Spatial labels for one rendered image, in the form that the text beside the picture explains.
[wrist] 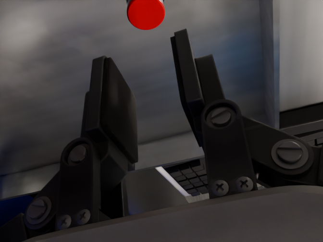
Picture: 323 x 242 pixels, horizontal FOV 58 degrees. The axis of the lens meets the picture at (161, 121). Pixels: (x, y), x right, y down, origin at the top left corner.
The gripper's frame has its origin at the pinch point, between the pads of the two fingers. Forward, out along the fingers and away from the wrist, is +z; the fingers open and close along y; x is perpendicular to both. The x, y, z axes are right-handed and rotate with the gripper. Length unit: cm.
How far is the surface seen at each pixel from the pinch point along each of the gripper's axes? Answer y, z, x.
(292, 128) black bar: 9.0, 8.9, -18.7
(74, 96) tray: -9.8, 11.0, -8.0
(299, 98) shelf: 10.3, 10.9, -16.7
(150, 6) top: 0.4, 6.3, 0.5
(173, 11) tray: 1.1, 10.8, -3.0
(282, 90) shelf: 8.7, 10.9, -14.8
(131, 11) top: -0.6, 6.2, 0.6
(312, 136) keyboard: 14.6, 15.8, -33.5
